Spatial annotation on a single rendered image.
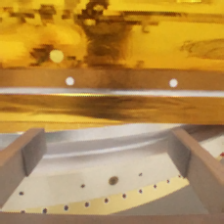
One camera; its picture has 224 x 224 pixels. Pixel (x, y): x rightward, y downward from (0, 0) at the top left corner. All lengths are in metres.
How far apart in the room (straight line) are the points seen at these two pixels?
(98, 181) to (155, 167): 0.09
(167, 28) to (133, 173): 0.20
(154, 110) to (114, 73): 0.08
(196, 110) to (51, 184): 0.24
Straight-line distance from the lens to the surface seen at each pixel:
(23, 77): 0.28
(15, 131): 0.26
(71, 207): 0.30
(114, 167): 0.23
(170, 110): 0.27
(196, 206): 0.43
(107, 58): 0.24
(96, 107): 0.25
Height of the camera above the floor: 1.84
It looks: 16 degrees down
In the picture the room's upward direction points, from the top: 1 degrees clockwise
